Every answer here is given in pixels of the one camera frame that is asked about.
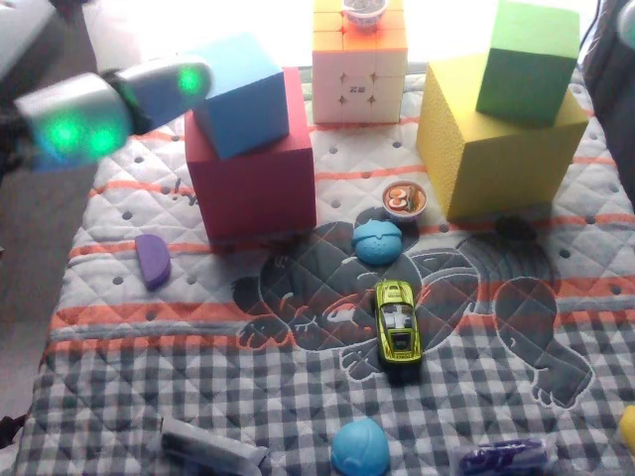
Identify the blue foam cube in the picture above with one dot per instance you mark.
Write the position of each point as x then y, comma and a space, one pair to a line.
248, 109

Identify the green foam cube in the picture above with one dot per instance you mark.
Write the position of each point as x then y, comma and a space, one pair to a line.
526, 64

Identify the blue toy berry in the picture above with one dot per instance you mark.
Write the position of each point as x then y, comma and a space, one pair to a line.
377, 243

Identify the red foam cube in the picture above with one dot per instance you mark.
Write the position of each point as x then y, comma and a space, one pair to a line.
258, 193

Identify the toy ramen bowl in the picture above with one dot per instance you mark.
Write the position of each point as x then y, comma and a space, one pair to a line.
404, 201

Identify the yellow-green toy car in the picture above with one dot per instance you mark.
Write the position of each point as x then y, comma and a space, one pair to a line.
397, 322

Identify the large colourful puzzle cube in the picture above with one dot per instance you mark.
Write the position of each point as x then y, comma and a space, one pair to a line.
357, 89

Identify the purple half-disc block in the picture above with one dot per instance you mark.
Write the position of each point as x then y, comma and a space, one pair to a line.
154, 260

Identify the yellow foam cube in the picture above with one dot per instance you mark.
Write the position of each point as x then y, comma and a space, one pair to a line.
506, 173

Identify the blue toy ball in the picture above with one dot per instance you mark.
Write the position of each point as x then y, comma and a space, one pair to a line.
359, 448

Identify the grey quilt with bear print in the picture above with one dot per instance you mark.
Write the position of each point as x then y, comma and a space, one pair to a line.
149, 372

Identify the toy cup with white spoon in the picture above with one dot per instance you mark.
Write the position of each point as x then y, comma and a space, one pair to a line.
364, 15

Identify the grey wrapped packet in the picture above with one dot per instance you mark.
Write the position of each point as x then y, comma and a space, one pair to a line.
208, 448

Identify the purple wrapped packet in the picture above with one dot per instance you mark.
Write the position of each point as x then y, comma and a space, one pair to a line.
501, 457

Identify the yellow toy piece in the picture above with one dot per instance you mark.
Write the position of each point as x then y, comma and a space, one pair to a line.
628, 426

